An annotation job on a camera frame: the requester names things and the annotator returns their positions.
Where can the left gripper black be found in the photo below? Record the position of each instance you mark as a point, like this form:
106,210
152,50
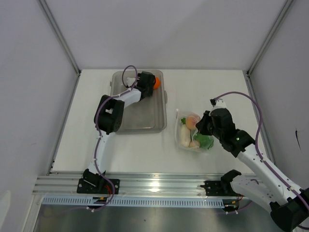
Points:
150,93

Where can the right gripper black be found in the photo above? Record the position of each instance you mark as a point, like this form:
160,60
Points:
201,124

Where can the orange fruit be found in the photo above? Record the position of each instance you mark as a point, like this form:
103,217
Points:
157,83

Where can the peach fruit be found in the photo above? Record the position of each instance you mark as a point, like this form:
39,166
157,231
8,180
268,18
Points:
191,122

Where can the green lettuce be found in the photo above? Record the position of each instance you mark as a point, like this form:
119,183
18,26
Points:
205,142

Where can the white radish green leaves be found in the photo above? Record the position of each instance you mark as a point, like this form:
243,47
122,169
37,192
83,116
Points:
185,134

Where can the clear zip top bag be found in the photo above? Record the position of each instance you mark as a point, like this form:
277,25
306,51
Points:
179,115

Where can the small beige mushroom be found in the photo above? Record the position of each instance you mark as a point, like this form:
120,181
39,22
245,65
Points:
194,144

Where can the clear grey plastic bin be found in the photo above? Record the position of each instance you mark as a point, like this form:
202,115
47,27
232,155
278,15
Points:
139,115

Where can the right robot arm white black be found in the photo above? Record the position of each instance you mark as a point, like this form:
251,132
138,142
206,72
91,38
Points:
287,202

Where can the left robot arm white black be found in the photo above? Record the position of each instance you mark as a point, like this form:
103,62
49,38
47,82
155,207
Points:
108,120

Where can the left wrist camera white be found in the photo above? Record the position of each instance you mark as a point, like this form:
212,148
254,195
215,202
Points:
131,82

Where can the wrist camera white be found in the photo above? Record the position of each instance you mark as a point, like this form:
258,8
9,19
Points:
217,103
131,82

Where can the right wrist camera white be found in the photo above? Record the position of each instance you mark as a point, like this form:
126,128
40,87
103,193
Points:
217,103

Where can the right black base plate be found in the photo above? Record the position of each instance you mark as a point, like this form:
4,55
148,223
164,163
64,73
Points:
219,188

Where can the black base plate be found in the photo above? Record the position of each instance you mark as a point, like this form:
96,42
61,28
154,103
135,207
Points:
101,187
219,188

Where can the left aluminium frame post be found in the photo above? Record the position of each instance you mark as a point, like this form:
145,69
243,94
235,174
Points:
58,34

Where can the aluminium frame post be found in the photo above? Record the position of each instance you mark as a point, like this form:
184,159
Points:
58,34
279,20

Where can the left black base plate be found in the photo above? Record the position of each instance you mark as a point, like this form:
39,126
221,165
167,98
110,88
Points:
101,187

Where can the aluminium rail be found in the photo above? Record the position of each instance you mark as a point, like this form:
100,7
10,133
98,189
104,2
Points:
131,184

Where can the slotted cable duct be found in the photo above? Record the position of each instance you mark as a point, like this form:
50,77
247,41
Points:
135,201

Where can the right aluminium frame post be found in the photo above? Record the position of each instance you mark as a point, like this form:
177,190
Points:
279,20

